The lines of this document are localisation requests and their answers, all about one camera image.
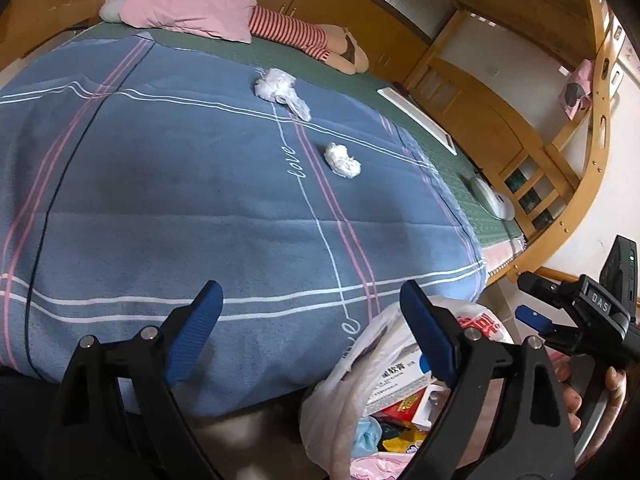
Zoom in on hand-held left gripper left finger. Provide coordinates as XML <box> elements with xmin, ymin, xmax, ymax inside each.
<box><xmin>47</xmin><ymin>280</ymin><xmax>226</xmax><ymax>480</ymax></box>

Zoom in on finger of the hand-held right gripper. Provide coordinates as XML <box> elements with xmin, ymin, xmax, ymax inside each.
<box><xmin>515</xmin><ymin>304</ymin><xmax>576</xmax><ymax>346</ymax></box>
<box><xmin>517</xmin><ymin>271</ymin><xmax>586</xmax><ymax>306</ymax></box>

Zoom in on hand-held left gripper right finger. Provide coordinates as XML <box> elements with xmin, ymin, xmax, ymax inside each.
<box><xmin>400</xmin><ymin>280</ymin><xmax>578</xmax><ymax>480</ymax></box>

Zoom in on white red-printed plastic bag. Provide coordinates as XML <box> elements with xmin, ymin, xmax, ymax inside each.
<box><xmin>299</xmin><ymin>295</ymin><xmax>516</xmax><ymax>480</ymax></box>

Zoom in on orange snack packet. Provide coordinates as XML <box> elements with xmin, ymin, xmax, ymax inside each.
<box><xmin>380</xmin><ymin>427</ymin><xmax>426</xmax><ymax>453</ymax></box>

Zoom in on person's right hand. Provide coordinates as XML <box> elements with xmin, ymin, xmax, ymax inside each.
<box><xmin>552</xmin><ymin>350</ymin><xmax>628</xmax><ymax>435</ymax></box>

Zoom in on pink mattress pad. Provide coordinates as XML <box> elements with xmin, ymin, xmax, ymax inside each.
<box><xmin>480</xmin><ymin>237</ymin><xmax>526</xmax><ymax>276</ymax></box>

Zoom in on white handheld vacuum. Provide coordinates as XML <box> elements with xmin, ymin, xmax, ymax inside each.
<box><xmin>470</xmin><ymin>175</ymin><xmax>516</xmax><ymax>221</ymax></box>

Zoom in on blue striped blanket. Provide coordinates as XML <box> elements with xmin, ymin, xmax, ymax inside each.
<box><xmin>0</xmin><ymin>32</ymin><xmax>488</xmax><ymax>418</ymax></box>

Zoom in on crumpled white tissue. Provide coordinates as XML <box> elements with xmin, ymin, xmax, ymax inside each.
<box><xmin>324</xmin><ymin>142</ymin><xmax>362</xmax><ymax>179</ymax></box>

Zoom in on pink hanging cloth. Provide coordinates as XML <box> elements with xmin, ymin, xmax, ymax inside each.
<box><xmin>562</xmin><ymin>59</ymin><xmax>593</xmax><ymax>121</ymax></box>

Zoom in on white flat board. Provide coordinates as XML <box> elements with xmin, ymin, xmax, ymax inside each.
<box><xmin>377</xmin><ymin>87</ymin><xmax>458</xmax><ymax>156</ymax></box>

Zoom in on green bed mat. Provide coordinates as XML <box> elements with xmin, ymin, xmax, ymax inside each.
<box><xmin>75</xmin><ymin>22</ymin><xmax>526</xmax><ymax>241</ymax></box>

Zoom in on striped plush doll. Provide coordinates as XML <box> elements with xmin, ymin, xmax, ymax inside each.
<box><xmin>247</xmin><ymin>6</ymin><xmax>370</xmax><ymax>73</ymax></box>

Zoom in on pink pillow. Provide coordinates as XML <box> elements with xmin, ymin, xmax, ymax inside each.
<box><xmin>120</xmin><ymin>0</ymin><xmax>263</xmax><ymax>43</ymax></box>

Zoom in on wooden bunk bed frame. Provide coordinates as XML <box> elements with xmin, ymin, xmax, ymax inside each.
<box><xmin>0</xmin><ymin>0</ymin><xmax>626</xmax><ymax>286</ymax></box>

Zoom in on wooden wall cabinets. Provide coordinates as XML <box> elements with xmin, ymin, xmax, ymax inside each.
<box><xmin>250</xmin><ymin>0</ymin><xmax>431</xmax><ymax>76</ymax></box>

